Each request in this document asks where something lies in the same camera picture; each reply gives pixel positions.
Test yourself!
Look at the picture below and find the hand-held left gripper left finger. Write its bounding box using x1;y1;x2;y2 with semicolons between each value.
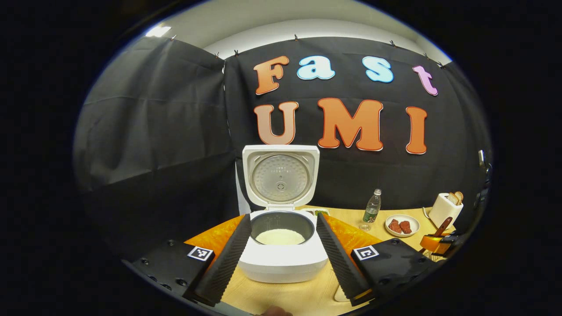
127;214;253;308

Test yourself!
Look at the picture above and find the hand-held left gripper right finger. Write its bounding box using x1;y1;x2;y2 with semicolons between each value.
316;213;433;307

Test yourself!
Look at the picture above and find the white rice cooker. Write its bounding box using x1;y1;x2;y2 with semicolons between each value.
237;145;330;284

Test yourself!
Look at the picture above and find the white rice heap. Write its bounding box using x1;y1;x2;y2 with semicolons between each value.
256;228;306;245

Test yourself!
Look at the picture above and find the white round plate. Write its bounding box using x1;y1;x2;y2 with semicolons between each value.
385;214;421;237

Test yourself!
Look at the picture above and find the white toaster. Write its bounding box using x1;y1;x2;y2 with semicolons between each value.
428;192;464;229

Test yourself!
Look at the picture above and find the clear plastic water bottle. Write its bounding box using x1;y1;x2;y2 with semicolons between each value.
362;189;382;225

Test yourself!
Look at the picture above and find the black backdrop cloth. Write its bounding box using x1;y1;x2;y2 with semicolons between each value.
72;36;494;264

